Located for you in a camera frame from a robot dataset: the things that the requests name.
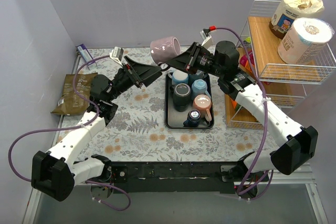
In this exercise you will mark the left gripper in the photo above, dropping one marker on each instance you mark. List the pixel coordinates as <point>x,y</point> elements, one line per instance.
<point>132,74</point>

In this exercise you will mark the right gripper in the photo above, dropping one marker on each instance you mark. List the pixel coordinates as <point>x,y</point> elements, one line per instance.
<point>193,57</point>

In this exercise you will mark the purple mug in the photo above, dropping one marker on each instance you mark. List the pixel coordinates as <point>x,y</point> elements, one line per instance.
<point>165,49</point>

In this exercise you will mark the light blue faceted mug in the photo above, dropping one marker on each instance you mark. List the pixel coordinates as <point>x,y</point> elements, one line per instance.
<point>198,87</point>

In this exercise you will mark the pink mug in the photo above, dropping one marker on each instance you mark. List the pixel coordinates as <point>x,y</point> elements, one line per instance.
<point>203,104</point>

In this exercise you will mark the dark blue mug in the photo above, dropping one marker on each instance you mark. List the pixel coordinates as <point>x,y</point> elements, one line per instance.
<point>193,118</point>

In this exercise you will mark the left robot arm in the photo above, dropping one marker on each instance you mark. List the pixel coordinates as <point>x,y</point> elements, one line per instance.
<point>56,172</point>

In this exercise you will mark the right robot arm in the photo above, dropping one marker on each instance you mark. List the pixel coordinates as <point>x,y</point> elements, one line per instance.
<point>296,144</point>

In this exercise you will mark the blue white mug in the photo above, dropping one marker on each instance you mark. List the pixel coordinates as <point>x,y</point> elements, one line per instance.
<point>178,77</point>

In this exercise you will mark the dark teal mug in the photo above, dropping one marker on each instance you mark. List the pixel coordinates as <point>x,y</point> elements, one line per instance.
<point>198,75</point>

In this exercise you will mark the dark grey mug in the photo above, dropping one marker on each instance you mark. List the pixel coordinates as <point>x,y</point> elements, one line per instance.
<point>181,96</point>

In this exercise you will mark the floral table mat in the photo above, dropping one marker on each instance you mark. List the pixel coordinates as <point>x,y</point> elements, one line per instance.
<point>138,132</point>

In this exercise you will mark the black tray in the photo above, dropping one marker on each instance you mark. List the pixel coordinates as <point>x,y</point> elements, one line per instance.
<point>173,118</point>

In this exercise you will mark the pink orange box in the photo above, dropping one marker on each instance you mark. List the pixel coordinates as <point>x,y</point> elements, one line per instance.
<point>243,60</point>

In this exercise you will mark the small purple white box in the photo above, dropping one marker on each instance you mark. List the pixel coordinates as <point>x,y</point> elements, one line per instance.
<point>83,51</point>

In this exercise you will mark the orange green box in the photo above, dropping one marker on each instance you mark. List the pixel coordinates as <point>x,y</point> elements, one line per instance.
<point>235,105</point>

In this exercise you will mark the brown snack bag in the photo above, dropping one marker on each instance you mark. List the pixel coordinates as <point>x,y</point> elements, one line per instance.
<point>70,103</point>

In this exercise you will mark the wrapped white toilet roll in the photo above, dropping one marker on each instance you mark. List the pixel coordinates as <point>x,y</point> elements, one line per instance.
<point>304,40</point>

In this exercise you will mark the brown printed toilet roll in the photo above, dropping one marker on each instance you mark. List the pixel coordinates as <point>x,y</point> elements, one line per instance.
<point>289,10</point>

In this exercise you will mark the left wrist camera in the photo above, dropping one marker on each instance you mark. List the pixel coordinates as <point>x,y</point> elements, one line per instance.
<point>116,55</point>

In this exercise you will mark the wire wooden shelf rack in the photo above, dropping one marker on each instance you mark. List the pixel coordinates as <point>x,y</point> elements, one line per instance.
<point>286,85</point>

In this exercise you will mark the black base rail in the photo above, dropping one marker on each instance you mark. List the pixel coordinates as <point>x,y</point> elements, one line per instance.
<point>166,177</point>

